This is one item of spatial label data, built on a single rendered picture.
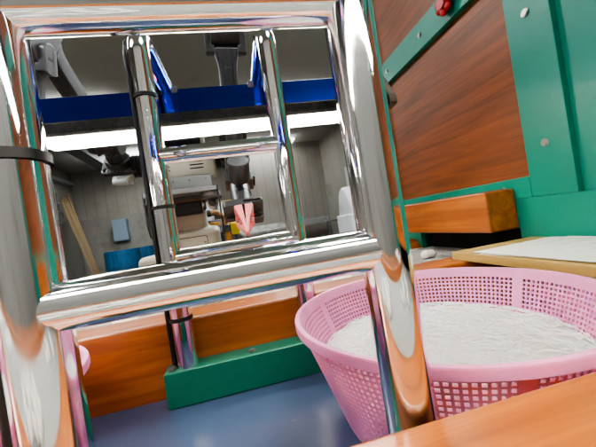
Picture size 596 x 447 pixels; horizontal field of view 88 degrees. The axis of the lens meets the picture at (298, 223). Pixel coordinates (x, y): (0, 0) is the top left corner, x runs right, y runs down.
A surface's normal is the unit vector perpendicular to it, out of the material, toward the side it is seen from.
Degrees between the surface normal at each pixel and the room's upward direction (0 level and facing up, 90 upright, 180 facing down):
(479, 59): 90
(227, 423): 0
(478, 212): 90
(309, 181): 90
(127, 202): 90
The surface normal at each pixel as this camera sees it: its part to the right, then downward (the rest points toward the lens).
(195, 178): 0.24, -0.04
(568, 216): -0.97, 0.15
